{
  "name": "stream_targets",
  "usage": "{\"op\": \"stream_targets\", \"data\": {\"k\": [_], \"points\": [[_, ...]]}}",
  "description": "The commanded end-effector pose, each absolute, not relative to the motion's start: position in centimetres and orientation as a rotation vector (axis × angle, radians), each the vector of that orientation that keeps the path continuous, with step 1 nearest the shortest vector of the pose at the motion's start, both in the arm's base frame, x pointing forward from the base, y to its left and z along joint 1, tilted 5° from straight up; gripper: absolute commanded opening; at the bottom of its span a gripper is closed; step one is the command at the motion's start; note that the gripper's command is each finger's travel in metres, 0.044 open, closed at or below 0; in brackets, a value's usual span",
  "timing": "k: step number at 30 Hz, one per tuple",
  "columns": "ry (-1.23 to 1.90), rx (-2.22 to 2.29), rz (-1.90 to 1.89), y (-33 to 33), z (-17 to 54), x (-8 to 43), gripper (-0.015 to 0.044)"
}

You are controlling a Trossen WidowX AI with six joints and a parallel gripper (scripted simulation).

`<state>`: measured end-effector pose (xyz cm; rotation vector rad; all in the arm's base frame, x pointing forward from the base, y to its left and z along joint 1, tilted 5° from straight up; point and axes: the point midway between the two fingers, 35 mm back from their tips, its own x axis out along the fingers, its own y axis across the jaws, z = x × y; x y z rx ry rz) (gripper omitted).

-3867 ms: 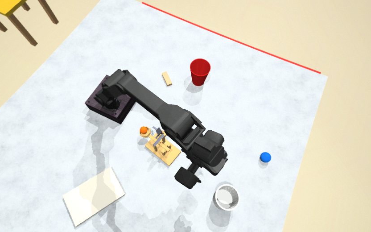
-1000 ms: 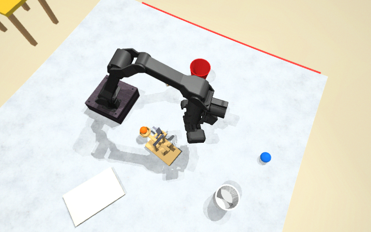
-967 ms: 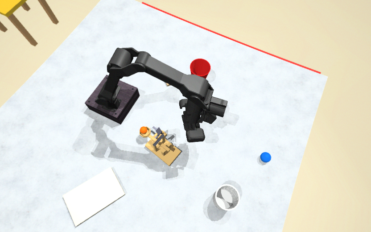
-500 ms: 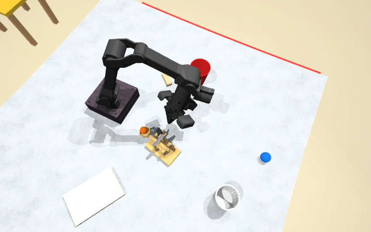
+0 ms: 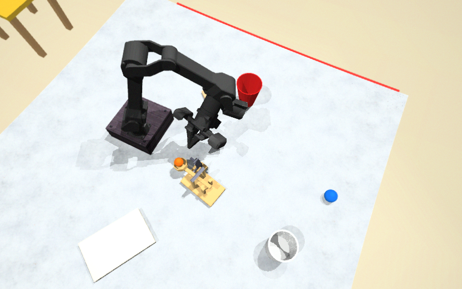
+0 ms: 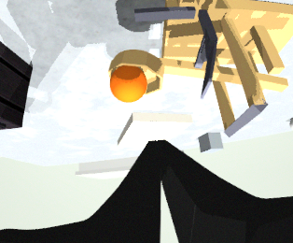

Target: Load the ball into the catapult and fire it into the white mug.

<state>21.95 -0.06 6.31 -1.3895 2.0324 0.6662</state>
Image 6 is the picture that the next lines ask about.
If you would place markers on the cream flat rectangular panel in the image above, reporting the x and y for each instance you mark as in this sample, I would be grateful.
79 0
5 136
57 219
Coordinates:
142 127

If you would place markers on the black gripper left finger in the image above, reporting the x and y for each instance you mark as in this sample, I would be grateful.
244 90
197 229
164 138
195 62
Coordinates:
130 215

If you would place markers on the orange ball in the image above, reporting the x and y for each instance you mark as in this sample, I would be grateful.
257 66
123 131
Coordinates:
128 83

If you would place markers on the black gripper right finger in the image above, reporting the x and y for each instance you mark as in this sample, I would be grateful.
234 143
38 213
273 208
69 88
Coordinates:
208 209

